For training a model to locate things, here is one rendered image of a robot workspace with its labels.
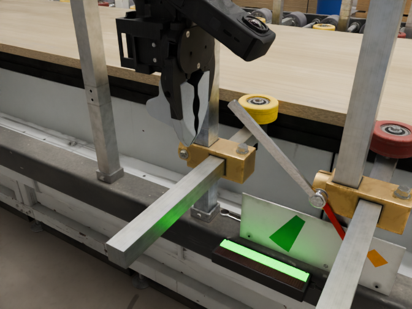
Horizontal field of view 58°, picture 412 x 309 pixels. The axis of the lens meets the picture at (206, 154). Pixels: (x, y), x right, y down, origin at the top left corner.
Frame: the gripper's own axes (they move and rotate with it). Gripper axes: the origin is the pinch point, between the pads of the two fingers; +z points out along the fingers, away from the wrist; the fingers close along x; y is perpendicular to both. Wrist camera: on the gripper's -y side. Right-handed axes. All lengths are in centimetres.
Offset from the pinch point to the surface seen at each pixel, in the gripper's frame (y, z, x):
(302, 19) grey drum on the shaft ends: 36, 15, -167
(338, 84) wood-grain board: -7, 7, -50
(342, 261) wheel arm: -19.7, 11.2, -0.4
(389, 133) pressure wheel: -20.5, 6.6, -27.8
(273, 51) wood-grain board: 16, 7, -71
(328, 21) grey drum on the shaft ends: 21, 13, -162
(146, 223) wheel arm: 4.1, 11.4, 5.3
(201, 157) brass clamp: 7.6, 12.4, -14.6
